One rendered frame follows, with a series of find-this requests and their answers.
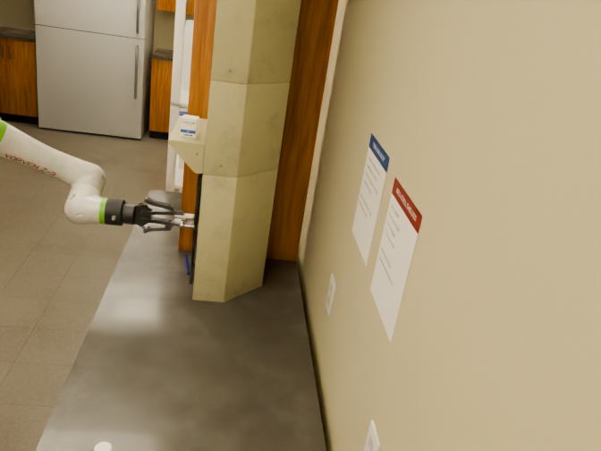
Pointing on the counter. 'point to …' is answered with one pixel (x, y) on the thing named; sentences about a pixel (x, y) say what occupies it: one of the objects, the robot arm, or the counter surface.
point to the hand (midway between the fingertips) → (183, 218)
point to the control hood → (190, 146)
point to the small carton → (189, 125)
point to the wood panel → (290, 170)
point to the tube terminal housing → (238, 187)
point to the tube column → (255, 40)
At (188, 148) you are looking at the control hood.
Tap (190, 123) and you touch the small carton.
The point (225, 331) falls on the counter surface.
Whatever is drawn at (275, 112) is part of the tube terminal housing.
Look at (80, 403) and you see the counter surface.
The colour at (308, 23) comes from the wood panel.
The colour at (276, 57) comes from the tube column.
